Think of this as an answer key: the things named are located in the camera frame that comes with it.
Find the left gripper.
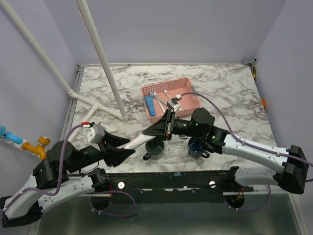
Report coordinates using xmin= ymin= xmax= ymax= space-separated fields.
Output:
xmin=68 ymin=129 xmax=136 ymax=173

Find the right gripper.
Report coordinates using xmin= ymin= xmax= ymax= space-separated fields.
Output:
xmin=143 ymin=109 xmax=204 ymax=141

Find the dark green mug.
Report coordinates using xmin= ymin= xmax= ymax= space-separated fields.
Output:
xmin=143 ymin=139 xmax=165 ymax=161

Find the white toothpaste tube red cap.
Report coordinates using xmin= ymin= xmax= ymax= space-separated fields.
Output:
xmin=122 ymin=134 xmax=155 ymax=150

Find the pink perforated plastic basket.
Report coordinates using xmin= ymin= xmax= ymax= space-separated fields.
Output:
xmin=140 ymin=77 xmax=201 ymax=123

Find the dark blue mug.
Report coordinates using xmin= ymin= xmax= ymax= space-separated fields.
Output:
xmin=187 ymin=138 xmax=210 ymax=159

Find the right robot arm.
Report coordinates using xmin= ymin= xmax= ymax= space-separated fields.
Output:
xmin=142 ymin=108 xmax=309 ymax=194

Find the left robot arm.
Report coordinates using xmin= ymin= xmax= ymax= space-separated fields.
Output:
xmin=0 ymin=135 xmax=135 ymax=228

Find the blue toothpaste tube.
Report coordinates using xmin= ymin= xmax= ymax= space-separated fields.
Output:
xmin=144 ymin=96 xmax=156 ymax=117

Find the light blue toothbrush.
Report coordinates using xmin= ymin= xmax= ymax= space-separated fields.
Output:
xmin=150 ymin=93 xmax=167 ymax=106

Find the white toothbrush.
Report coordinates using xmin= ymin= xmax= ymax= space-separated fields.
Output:
xmin=163 ymin=90 xmax=182 ymax=111

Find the yellow brass tap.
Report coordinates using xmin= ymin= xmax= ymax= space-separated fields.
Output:
xmin=22 ymin=136 xmax=51 ymax=160

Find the orange clip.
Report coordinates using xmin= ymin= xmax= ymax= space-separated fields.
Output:
xmin=261 ymin=98 xmax=266 ymax=109

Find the yellow black tool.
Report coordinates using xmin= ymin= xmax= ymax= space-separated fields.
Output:
xmin=252 ymin=66 xmax=256 ymax=79

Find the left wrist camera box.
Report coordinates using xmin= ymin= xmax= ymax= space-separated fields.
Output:
xmin=87 ymin=124 xmax=105 ymax=144

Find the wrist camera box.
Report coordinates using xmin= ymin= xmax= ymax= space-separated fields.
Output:
xmin=87 ymin=124 xmax=105 ymax=144
xmin=167 ymin=97 xmax=181 ymax=112

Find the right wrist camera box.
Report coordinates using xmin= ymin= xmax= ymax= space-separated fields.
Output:
xmin=167 ymin=97 xmax=181 ymax=112

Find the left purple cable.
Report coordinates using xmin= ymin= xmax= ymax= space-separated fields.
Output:
xmin=2 ymin=121 xmax=137 ymax=218

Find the purple cable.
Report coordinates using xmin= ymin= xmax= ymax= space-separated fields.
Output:
xmin=176 ymin=92 xmax=313 ymax=213
xmin=2 ymin=121 xmax=137 ymax=218

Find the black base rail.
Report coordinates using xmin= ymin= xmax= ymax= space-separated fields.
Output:
xmin=80 ymin=166 xmax=254 ymax=204

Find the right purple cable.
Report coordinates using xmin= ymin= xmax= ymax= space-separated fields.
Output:
xmin=176 ymin=92 xmax=313 ymax=213

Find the silver corner bracket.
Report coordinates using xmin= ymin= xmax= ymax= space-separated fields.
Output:
xmin=244 ymin=59 xmax=257 ymax=66

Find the blue hose connector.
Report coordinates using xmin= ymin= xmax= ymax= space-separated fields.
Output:
xmin=0 ymin=125 xmax=24 ymax=144

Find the white pvc pipe frame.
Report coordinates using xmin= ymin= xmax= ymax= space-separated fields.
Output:
xmin=0 ymin=0 xmax=129 ymax=169

